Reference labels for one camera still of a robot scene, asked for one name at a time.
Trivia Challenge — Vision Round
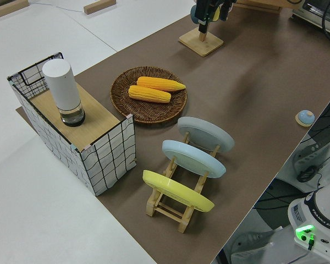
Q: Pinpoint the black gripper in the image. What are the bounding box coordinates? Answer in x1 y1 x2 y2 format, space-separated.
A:
195 0 234 33

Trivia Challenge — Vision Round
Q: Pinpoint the coiled black cable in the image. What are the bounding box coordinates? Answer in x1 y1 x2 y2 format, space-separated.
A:
296 166 320 184

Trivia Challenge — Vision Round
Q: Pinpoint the brown table mat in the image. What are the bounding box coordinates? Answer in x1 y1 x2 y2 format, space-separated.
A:
15 0 330 264

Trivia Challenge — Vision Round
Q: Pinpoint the light blue plate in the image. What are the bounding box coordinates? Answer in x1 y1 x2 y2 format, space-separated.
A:
161 139 227 179

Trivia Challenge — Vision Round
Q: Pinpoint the grey plate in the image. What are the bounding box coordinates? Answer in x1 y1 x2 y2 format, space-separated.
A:
177 116 235 154

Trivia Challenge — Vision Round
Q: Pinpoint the blue bell on wooden base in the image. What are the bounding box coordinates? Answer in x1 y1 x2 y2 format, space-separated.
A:
295 109 316 127

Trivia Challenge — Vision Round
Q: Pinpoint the thin blue wire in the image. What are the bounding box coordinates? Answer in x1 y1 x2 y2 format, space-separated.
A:
27 0 85 13

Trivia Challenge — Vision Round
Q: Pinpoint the wooden drawer cabinet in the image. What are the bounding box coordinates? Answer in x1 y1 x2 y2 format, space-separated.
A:
232 0 283 12

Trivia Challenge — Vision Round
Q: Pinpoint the wooden mug tree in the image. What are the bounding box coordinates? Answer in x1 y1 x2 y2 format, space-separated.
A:
178 24 224 58

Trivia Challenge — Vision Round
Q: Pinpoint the yellow corn cob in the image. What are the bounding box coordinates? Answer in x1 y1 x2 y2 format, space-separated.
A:
128 85 172 104
136 76 187 92

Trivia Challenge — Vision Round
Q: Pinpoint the light wooden block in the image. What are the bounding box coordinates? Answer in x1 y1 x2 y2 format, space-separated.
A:
0 0 30 19
84 0 117 15

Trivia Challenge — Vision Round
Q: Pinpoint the yellow plate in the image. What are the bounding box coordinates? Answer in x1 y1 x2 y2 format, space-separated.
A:
142 169 215 213

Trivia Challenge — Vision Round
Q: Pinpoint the black wire grid basket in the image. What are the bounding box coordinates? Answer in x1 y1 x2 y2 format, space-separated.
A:
7 51 138 196

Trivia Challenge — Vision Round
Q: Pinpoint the wooden plate rack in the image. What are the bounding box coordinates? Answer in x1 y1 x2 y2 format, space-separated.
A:
145 131 221 234

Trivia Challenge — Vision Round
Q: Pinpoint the white cylinder bottle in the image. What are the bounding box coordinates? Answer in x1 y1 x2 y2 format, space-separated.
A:
42 59 86 128

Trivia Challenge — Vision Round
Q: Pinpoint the round wicker basket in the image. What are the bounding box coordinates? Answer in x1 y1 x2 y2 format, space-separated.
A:
110 66 188 126

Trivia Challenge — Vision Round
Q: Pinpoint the white toaster oven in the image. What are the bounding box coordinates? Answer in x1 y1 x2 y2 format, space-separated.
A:
291 0 330 35

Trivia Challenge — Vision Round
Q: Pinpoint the wooden shelf board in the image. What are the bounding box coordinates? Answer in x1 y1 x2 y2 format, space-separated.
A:
30 84 120 149

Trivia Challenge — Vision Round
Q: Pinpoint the blue mug yellow inside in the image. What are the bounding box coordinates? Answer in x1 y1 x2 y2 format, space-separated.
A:
190 4 223 25

